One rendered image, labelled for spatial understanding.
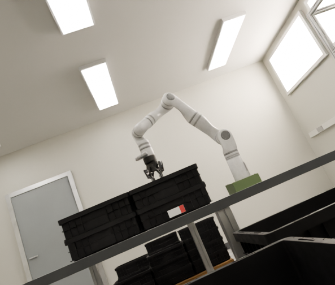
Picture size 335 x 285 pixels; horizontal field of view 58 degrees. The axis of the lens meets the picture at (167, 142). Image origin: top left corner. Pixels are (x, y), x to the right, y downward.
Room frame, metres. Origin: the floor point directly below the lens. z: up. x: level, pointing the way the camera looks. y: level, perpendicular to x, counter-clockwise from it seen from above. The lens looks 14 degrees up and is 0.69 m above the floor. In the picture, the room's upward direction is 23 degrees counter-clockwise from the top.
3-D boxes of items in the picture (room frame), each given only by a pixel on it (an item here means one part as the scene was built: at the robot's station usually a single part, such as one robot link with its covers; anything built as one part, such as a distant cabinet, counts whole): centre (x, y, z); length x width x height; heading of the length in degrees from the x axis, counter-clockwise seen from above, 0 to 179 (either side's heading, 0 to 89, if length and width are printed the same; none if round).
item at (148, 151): (1.67, 0.14, 1.11); 0.11 x 0.09 x 0.06; 145
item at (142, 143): (1.69, 0.13, 1.21); 0.09 x 0.07 x 0.15; 31
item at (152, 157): (1.69, 0.13, 1.04); 0.08 x 0.08 x 0.09
